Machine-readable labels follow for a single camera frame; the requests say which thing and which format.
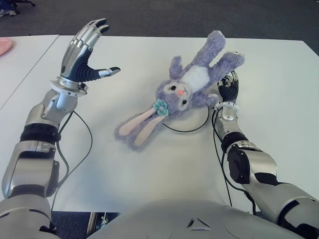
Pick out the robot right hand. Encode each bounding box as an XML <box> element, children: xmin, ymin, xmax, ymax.
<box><xmin>217</xmin><ymin>70</ymin><xmax>240</xmax><ymax>103</ymax></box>

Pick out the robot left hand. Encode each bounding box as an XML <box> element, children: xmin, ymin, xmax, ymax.
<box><xmin>59</xmin><ymin>17</ymin><xmax>122</xmax><ymax>84</ymax></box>

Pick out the purple plush bunny doll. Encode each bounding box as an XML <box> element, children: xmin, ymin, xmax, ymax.
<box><xmin>114</xmin><ymin>30</ymin><xmax>245</xmax><ymax>152</ymax></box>

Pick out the white plate black rim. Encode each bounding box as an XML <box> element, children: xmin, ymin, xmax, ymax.
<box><xmin>161</xmin><ymin>83</ymin><xmax>220</xmax><ymax>134</ymax></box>

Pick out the pink plate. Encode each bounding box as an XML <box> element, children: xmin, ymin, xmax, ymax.
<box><xmin>0</xmin><ymin>37</ymin><xmax>15</xmax><ymax>56</ymax></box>

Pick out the white sneaker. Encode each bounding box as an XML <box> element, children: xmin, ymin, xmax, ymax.
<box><xmin>0</xmin><ymin>8</ymin><xmax>17</xmax><ymax>17</ymax></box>

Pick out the grey robot torso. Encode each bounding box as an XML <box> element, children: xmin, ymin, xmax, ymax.
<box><xmin>86</xmin><ymin>198</ymin><xmax>310</xmax><ymax>239</ymax></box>

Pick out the metal table leg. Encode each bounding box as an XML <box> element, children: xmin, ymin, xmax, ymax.
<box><xmin>86</xmin><ymin>211</ymin><xmax>100</xmax><ymax>232</ymax></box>

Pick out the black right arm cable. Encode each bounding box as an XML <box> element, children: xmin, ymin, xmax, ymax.
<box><xmin>211</xmin><ymin>108</ymin><xmax>257</xmax><ymax>215</ymax></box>

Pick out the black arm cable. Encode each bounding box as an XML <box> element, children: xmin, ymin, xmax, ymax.
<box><xmin>49</xmin><ymin>111</ymin><xmax>93</xmax><ymax>212</ymax></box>
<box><xmin>211</xmin><ymin>108</ymin><xmax>257</xmax><ymax>215</ymax></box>

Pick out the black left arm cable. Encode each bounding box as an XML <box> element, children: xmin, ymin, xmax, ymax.
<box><xmin>49</xmin><ymin>111</ymin><xmax>93</xmax><ymax>212</ymax></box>

